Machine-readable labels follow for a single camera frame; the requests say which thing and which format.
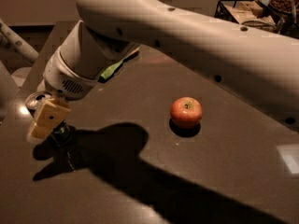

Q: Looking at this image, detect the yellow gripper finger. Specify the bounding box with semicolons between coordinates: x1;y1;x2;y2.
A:
28;97;71;140

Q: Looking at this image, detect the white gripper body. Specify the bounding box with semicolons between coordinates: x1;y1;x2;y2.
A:
43;48;96;100

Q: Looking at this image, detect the silver redbull can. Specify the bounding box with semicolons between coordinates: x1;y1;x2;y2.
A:
24;91;75;148

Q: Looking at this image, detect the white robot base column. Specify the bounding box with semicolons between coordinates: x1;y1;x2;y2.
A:
0;19;39;63

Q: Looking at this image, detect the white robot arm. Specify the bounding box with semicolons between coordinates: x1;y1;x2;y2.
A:
37;0;299;131

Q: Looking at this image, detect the green snack bag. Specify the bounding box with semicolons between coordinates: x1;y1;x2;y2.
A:
98;47;140;83

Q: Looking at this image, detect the red apple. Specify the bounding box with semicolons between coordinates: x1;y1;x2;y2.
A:
170;97;203;129

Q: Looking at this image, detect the clear glass cup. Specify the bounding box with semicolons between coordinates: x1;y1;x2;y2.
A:
241;20;280;34

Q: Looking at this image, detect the black wire basket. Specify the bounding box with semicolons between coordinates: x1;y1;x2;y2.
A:
214;0;280;25

